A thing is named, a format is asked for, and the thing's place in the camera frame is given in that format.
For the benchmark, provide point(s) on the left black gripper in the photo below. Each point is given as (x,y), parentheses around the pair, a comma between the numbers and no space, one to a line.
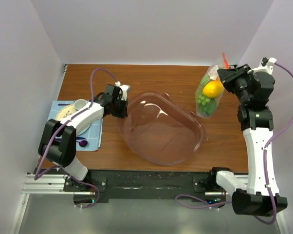
(122,113)

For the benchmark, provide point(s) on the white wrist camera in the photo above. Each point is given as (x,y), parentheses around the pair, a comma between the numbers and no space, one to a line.
(124,90)
(266,65)

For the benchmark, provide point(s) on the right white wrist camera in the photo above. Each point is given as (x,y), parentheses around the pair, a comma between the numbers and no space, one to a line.
(266,65)

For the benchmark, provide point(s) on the cream floral plate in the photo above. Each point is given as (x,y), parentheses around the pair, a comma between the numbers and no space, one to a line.
(61,109)

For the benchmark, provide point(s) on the yellow fake lemon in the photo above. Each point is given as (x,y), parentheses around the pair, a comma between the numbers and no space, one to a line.
(213,89)

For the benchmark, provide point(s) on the grey cup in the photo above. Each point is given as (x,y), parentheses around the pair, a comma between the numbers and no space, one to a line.
(79,104)

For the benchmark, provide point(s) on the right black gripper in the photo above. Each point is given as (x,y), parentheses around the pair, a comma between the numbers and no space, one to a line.
(225,74)

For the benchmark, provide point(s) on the clear zip top bag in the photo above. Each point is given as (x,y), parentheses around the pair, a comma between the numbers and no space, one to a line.
(221,63)

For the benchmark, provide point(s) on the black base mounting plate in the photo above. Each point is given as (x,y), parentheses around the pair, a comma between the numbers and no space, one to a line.
(104,185)

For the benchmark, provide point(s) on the blue checked cloth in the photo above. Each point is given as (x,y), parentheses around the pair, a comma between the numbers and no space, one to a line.
(93,135)

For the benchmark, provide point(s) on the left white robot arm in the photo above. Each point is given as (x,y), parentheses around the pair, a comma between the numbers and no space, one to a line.
(58,141)

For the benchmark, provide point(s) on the pink transparent plastic tub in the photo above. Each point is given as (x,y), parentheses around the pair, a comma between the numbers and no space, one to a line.
(159,130)

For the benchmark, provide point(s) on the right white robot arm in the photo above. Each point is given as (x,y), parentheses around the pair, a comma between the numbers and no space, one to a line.
(260,196)

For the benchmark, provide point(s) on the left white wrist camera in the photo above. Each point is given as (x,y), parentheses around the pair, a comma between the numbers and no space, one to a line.
(124,90)

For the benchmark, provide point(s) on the purple spoon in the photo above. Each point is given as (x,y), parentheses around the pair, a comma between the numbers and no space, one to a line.
(82,142)

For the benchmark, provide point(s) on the green fake grapes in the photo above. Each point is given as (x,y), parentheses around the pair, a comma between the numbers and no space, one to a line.
(202,99)

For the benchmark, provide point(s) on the dark green fake pepper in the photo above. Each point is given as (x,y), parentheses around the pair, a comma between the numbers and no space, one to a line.
(209,109)

